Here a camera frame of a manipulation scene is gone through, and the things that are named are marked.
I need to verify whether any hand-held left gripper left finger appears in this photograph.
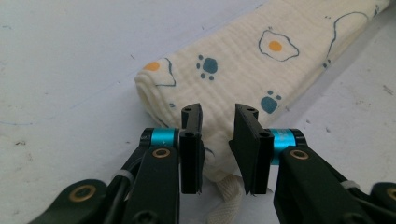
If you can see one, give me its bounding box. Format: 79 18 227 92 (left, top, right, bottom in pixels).
179 103 205 195

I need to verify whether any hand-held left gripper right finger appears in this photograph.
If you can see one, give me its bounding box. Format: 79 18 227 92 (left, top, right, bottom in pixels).
228 103 275 196

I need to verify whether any cream printed towel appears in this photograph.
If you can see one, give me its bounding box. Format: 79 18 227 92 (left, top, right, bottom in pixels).
134 0 391 224

